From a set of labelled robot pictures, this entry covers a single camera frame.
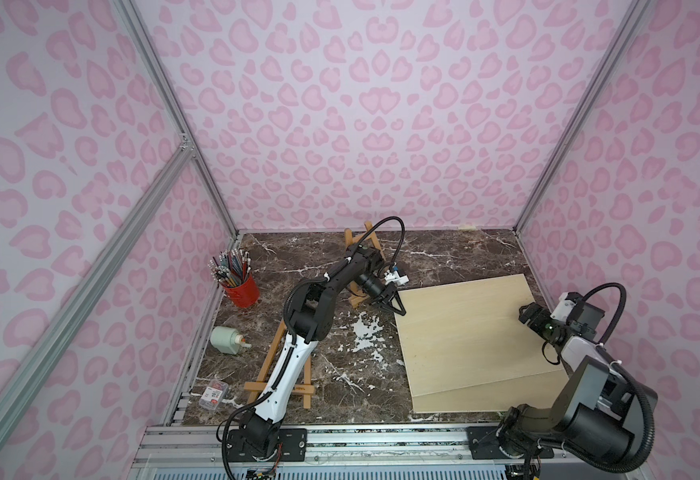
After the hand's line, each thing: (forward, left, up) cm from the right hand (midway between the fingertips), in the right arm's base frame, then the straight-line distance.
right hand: (534, 314), depth 89 cm
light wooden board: (-4, +18, -6) cm, 19 cm away
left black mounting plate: (-35, +68, -5) cm, 76 cm away
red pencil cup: (+5, +88, +1) cm, 88 cm away
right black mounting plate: (-33, +21, -5) cm, 40 cm away
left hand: (0, +39, -1) cm, 39 cm away
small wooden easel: (+3, +52, +3) cm, 53 cm away
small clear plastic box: (-23, +90, -3) cm, 93 cm away
